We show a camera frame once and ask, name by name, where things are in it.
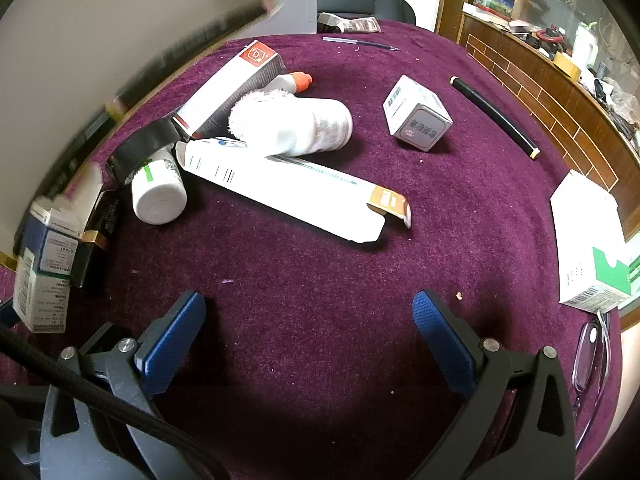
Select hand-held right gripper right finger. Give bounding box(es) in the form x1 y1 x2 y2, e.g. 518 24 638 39
412 290 577 480

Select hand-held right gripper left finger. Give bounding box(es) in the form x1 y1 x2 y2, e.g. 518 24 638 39
40 290 207 480

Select white green-print medicine box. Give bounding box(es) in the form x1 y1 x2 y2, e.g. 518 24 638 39
11 247 71 335

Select small green-label medicine bottle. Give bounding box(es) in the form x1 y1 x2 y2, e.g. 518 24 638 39
131 144 189 225

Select blue and white medicine box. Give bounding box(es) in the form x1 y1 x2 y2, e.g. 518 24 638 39
22 195 85 276

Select white orange ointment tube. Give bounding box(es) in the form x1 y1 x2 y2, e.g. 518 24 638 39
174 137 412 245

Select small white cube box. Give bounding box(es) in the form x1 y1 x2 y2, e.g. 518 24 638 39
382 75 454 152

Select large white bottle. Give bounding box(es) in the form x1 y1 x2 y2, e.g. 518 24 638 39
270 98 354 157

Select red capped glue bottle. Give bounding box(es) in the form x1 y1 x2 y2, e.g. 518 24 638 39
176 40 287 139

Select white bottle orange cap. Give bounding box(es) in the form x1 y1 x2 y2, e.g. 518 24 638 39
265 72 314 97

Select white gold-trimmed tray box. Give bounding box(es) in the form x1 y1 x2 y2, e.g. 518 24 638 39
0 0 283 261

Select eyeglasses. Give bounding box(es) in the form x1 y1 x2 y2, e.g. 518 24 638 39
570 310 614 452

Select white and green box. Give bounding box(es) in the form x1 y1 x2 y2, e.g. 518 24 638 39
550 170 640 314

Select thin black gold-tipped stick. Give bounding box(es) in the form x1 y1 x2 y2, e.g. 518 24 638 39
449 76 542 161

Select wooden counter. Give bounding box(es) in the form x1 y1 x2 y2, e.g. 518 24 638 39
435 0 640 241

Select small yellow box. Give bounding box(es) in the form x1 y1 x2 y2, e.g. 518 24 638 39
552 52 582 82

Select blue pen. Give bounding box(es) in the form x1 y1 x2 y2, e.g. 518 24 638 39
322 36 402 52

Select white plastic jug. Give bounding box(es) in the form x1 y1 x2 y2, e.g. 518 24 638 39
571 22 600 68

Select clear plastic packet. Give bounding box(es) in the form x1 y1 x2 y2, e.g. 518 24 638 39
317 12 382 35

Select black leather sofa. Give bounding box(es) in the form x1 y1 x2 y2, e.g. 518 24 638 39
300 0 417 26

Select black braided cable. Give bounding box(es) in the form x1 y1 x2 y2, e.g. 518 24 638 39
0 320 232 480

